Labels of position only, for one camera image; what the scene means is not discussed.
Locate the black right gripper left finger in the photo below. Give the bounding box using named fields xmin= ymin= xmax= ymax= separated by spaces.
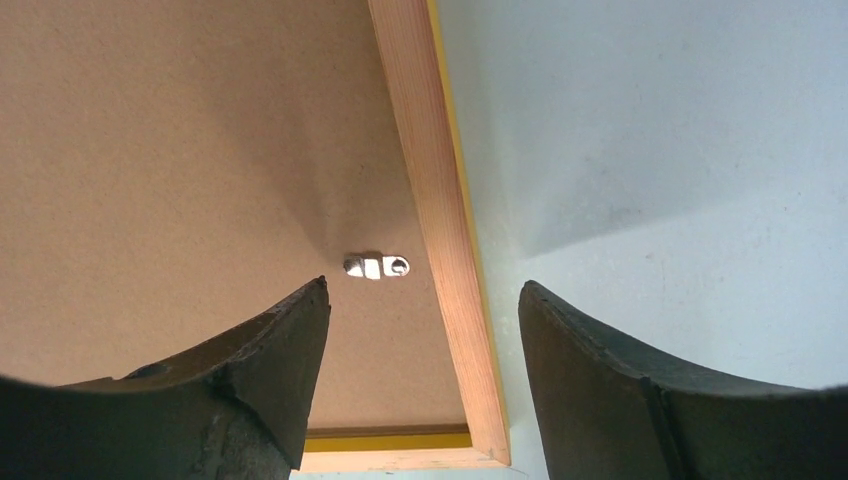
xmin=1 ymin=277 xmax=331 ymax=479

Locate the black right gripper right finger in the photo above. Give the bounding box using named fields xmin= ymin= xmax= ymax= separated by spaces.
xmin=518 ymin=281 xmax=847 ymax=479

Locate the yellow wooden picture frame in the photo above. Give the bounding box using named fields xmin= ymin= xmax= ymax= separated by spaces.
xmin=296 ymin=1 xmax=511 ymax=474

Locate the silver metal turn clip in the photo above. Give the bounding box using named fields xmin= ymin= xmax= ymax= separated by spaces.
xmin=343 ymin=253 xmax=411 ymax=281

